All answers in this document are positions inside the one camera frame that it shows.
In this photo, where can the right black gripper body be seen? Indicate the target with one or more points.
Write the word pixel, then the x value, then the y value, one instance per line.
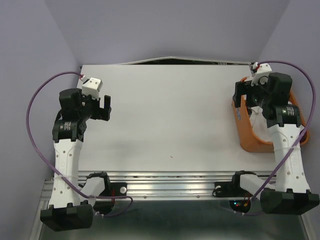
pixel 256 95

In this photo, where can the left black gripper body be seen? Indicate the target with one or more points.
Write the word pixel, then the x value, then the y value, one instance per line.
pixel 91 108

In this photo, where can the white skirt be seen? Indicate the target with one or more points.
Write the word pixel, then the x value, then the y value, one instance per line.
pixel 258 123

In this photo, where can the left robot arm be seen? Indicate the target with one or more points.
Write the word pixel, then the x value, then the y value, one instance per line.
pixel 71 208

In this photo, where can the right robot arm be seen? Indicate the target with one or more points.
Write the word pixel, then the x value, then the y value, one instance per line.
pixel 291 193

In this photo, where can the orange plastic basket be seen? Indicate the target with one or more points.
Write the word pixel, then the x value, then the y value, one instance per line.
pixel 252 137

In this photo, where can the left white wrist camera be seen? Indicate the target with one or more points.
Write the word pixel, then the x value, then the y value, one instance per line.
pixel 91 87

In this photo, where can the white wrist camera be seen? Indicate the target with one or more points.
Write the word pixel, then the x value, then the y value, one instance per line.
pixel 259 70
pixel 91 87

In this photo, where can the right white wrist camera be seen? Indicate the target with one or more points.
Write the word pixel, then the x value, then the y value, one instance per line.
pixel 259 70

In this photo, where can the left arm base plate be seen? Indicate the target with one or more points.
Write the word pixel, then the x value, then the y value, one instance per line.
pixel 117 190

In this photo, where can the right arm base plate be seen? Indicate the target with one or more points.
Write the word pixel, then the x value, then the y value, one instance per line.
pixel 227 189

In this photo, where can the aluminium frame rail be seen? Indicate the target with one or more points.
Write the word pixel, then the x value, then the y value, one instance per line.
pixel 170 185

